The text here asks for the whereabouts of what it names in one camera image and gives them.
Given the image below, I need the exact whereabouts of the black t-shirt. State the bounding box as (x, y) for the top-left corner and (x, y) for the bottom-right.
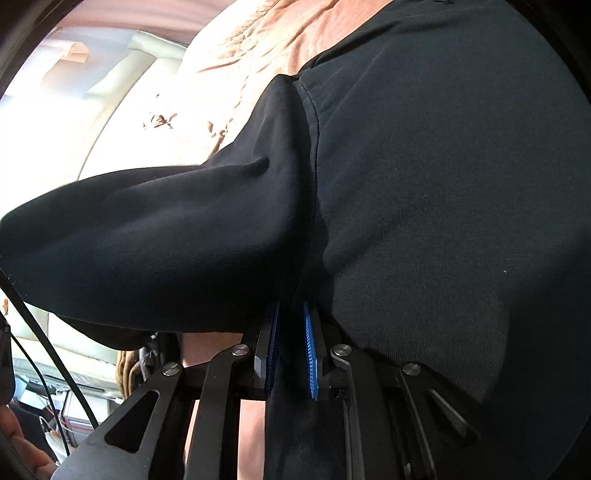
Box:
(1, 1), (590, 479)

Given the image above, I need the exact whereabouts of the person's left hand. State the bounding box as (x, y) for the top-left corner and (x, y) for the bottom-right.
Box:
(0, 405), (57, 480)

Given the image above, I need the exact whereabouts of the orange-brown blanket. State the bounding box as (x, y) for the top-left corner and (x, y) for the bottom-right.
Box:
(79, 1), (386, 179)

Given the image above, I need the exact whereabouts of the cream headboard cushion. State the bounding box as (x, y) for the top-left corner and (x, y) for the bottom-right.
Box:
(85, 31), (186, 104)

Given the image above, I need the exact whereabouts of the black cable near camera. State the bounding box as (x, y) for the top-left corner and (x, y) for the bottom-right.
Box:
(0, 271), (100, 430)

